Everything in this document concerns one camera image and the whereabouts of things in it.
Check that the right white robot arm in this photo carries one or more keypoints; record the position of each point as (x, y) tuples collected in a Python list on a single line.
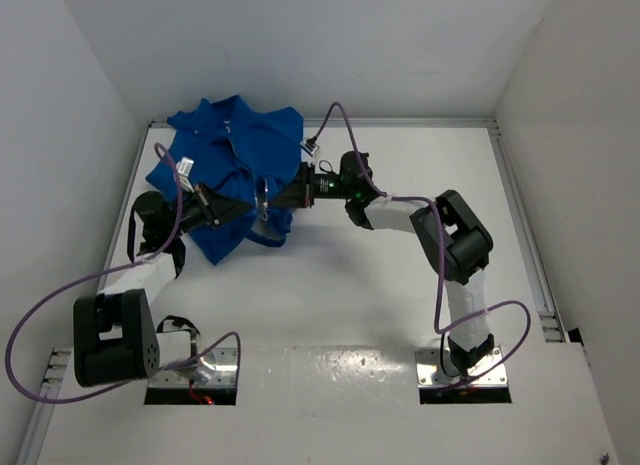
[(454, 241)]

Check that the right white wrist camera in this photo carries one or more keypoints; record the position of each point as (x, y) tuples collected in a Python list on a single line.
[(310, 148)]

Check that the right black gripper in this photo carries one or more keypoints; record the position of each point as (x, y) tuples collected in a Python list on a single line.
[(301, 192)]

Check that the metal zipper pull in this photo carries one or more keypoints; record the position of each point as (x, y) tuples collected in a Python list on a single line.
[(263, 200)]

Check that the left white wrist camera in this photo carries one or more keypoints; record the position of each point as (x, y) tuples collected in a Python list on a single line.
[(184, 167)]

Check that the blue zip-up jacket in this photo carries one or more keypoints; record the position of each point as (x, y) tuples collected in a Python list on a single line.
[(241, 154)]

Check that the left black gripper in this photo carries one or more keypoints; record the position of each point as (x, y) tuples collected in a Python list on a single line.
[(219, 208)]

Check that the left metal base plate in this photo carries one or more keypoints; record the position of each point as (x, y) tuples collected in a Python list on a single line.
[(215, 371)]

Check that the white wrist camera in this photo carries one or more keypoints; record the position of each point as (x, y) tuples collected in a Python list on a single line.
[(310, 148), (184, 167)]

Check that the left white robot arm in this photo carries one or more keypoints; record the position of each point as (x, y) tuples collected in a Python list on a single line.
[(115, 339)]

